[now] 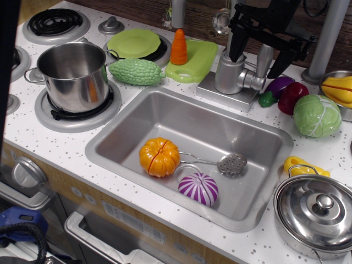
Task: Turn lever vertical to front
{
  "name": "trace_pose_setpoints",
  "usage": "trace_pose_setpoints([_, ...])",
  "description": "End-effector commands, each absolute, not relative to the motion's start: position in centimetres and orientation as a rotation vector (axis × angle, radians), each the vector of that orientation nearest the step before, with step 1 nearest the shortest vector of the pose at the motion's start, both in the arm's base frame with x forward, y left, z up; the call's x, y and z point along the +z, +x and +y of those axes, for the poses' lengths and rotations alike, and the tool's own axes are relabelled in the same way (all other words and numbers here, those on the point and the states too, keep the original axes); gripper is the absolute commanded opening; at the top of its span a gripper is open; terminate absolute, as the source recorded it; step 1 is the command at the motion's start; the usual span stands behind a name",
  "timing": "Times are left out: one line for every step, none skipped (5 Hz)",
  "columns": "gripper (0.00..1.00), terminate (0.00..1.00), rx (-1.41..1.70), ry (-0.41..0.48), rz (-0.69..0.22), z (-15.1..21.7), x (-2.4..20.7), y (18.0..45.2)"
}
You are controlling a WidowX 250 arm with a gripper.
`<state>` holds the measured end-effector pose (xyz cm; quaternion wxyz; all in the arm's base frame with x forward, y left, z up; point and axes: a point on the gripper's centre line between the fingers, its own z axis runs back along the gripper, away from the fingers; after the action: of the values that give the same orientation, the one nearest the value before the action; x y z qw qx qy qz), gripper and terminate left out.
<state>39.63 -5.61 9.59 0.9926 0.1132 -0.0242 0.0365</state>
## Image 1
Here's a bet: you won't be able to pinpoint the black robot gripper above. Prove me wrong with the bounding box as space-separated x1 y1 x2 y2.
229 1 316 79

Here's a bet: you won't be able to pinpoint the silver faucet lever handle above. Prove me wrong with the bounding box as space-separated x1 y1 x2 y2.
256 43 273 78

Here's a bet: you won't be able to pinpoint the purple toy eggplant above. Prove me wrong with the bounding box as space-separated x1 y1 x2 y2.
258 76 295 108

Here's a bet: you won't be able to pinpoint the clear hanging ladle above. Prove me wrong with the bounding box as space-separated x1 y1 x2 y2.
212 1 231 35

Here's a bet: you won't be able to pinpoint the silver toy faucet base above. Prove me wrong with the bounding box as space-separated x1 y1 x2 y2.
196 49 268 113

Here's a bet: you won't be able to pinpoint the dark red toy pepper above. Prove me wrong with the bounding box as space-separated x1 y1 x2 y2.
278 82 309 116

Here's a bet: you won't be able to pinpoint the green plastic cutting board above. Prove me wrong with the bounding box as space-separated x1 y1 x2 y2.
165 39 218 84

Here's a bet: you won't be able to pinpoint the silver support pole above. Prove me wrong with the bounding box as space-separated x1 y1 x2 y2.
301 0 350 85

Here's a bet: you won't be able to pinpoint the yellow toy squash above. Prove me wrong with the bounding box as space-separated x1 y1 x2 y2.
321 76 351 108

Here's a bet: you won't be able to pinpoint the green toy cabbage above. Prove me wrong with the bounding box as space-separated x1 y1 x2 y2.
293 95 342 138

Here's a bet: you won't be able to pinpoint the orange toy carrot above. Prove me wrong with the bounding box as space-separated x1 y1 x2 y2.
170 29 188 65

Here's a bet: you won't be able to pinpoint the silver faucet spout pipe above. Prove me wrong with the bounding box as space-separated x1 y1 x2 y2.
171 0 186 29

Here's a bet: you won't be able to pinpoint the back right stove burner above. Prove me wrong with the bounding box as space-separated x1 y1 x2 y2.
102 33 173 69

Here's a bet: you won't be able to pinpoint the stainless steel sink basin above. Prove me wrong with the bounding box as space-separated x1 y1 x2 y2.
85 87 294 232

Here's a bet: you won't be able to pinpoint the yellow toy banana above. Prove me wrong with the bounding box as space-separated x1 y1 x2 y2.
283 156 331 177

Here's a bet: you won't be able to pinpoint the metal slotted skimmer spoon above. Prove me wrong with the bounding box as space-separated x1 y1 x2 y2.
179 152 248 175

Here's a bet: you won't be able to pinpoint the green plastic plate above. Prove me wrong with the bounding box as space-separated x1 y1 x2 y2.
107 29 161 58

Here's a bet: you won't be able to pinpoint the green toy bitter gourd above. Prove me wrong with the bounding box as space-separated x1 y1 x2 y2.
108 58 166 86

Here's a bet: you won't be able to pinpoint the silver stove knob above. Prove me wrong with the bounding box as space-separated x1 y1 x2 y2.
98 16 125 35

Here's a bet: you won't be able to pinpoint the orange toy pumpkin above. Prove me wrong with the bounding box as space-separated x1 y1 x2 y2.
139 137 180 178

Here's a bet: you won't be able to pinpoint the purple striped toy onion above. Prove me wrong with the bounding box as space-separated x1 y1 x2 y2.
178 173 219 207

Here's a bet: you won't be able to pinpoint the lidded stainless steel pot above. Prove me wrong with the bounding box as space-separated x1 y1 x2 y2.
273 170 351 263

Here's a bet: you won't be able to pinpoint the tall stainless steel pot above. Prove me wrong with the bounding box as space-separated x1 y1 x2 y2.
24 41 119 114

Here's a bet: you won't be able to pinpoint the front stove burner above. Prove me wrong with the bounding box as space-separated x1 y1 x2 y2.
35 80 122 133

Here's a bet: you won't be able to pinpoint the back left stove burner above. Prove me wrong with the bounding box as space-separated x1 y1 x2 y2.
23 8 90 45

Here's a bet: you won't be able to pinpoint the left edge stove burner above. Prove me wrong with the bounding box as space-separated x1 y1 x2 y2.
10 46 31 83

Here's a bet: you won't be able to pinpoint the silver oven dial knob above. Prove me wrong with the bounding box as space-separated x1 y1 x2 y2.
12 156 50 197

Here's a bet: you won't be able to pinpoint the grey oven door handle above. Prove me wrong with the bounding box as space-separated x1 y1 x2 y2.
65 212 161 263

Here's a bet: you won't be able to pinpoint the blue clamp with black cable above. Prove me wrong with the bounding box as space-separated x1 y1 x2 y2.
0 206 53 264

